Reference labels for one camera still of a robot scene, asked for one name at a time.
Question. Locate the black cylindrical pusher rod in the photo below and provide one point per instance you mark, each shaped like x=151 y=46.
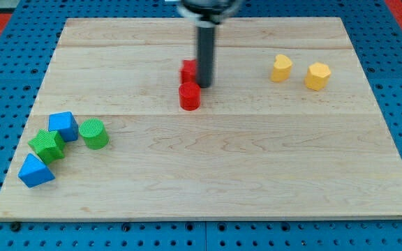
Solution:
x=205 y=46

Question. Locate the grey robot end flange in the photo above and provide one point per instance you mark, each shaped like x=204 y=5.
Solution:
x=208 y=12

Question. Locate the red cylinder block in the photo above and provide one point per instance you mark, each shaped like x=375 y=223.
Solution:
x=189 y=96

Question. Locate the yellow heart block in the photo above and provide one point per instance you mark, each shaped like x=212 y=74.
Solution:
x=281 y=68

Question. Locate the yellow hexagon block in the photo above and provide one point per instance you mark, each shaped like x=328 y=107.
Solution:
x=317 y=76

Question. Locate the light wooden board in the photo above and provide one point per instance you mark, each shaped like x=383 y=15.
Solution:
x=255 y=150

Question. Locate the green cylinder block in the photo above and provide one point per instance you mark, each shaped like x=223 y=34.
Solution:
x=94 y=133

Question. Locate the blue cube block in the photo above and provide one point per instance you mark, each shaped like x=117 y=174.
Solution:
x=65 y=124

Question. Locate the green star block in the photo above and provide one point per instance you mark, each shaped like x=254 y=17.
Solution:
x=48 y=146

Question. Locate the blue triangle block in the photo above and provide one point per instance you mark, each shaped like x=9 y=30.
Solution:
x=34 y=172

